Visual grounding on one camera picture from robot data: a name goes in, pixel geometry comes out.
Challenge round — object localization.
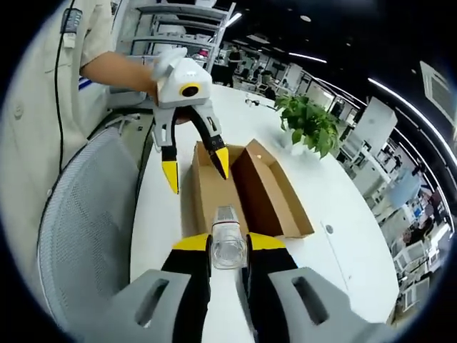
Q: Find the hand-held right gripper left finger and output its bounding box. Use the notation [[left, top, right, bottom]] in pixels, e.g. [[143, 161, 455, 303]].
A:
[[103, 232, 213, 343]]

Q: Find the small device with stick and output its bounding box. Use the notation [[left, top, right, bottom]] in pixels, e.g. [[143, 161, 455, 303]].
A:
[[243, 97, 278, 110]]

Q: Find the grey metal shelf rack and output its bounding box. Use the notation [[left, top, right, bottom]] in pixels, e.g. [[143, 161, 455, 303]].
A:
[[114, 1, 237, 73]]

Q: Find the operator in beige shirt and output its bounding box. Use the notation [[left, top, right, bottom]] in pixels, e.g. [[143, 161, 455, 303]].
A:
[[0, 0, 119, 232]]

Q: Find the clear plastic bottle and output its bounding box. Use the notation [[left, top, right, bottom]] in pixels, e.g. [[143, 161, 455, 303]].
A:
[[209, 204, 248, 271]]

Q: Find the black chest device cable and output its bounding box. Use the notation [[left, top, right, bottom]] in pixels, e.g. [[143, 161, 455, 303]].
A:
[[53, 31, 78, 173]]

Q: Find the ceiling air conditioner unit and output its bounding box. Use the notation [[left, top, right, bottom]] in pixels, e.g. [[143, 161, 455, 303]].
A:
[[418, 60, 457, 126]]

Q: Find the ceiling light strip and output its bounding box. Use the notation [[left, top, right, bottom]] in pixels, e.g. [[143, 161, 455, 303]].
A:
[[287, 51, 328, 65], [366, 76, 457, 151]]

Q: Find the potted green plant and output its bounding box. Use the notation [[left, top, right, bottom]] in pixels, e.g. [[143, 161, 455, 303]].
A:
[[273, 93, 343, 160]]

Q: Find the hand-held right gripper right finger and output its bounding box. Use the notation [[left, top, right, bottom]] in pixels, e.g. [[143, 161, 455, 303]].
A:
[[243, 232, 379, 343]]

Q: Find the brown cardboard shoe box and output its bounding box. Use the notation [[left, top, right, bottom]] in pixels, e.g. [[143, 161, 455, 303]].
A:
[[179, 138, 316, 241]]

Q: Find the grey mesh office chair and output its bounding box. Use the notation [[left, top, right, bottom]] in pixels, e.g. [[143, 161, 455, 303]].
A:
[[36, 126, 151, 324]]

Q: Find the grey chest device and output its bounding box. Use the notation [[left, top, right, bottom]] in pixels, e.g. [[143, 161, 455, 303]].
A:
[[61, 7, 79, 49]]

